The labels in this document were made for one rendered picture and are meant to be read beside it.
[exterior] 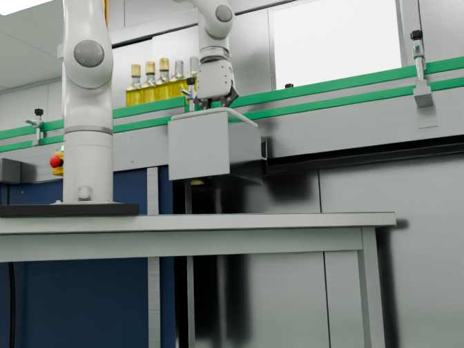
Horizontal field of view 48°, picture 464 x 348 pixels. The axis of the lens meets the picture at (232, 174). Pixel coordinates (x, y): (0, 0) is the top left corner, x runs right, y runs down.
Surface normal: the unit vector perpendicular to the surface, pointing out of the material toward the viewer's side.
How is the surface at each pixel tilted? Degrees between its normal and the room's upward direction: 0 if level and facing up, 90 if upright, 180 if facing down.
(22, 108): 90
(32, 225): 90
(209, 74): 91
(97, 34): 63
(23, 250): 90
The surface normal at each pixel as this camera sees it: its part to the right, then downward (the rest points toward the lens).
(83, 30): 0.14, -0.61
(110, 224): 0.25, -0.18
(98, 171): 0.66, -0.15
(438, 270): -0.42, -0.14
